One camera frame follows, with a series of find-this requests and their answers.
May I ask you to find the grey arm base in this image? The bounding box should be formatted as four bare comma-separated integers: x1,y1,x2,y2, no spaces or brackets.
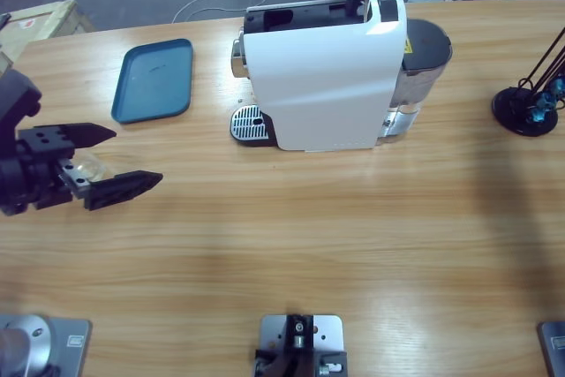
536,321,565,377
0,313,94,377

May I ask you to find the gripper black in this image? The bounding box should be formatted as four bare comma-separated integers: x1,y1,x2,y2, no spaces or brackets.
0,122,164,218

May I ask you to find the black lamp base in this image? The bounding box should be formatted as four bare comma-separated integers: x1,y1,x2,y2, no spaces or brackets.
491,26,565,139

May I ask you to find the grey mount plate with post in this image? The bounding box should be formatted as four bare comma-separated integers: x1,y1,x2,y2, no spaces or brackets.
253,313,350,377

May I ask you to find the teal plastic tray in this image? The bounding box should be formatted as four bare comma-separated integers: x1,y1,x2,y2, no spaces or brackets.
109,38,195,125

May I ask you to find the clear drinking glass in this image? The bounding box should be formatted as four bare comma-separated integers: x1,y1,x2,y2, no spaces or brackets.
70,150,111,184

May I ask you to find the white capsule coffee machine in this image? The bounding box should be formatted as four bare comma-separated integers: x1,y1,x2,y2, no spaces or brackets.
229,0,410,153

